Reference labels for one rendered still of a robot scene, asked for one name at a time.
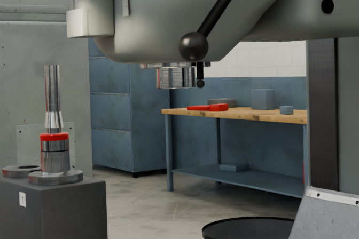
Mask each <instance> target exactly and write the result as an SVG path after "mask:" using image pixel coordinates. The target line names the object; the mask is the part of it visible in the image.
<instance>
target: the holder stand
mask: <svg viewBox="0 0 359 239"><path fill-rule="evenodd" d="M0 239H108V236H107V205H106V182H105V181H104V180H100V179H95V178H89V177H85V176H83V171H82V170H77V169H70V173H67V174H60V175H44V174H41V164H38V163H36V164H19V165H11V166H7V167H4V168H2V173H0Z"/></svg>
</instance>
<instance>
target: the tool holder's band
mask: <svg viewBox="0 0 359 239"><path fill-rule="evenodd" d="M67 139H69V134H68V133H67V132H61V133H58V134H47V133H41V134H40V140H42V141H57V140H67Z"/></svg>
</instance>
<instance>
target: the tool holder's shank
mask: <svg viewBox="0 0 359 239"><path fill-rule="evenodd" d="M44 77H45V103H46V104H45V105H46V114H45V124H44V128H47V134H58V133H61V128H62V127H64V124H63V119H62V115H61V104H60V76H59V65H46V66H44Z"/></svg>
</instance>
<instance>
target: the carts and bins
mask: <svg viewBox="0 0 359 239"><path fill-rule="evenodd" d="M294 221H295V219H289V218H280V217H239V218H229V219H223V220H218V221H215V222H211V223H209V224H207V225H205V226H203V228H202V230H201V231H202V237H203V238H204V239H288V238H289V236H290V233H291V230H292V227H293V224H294Z"/></svg>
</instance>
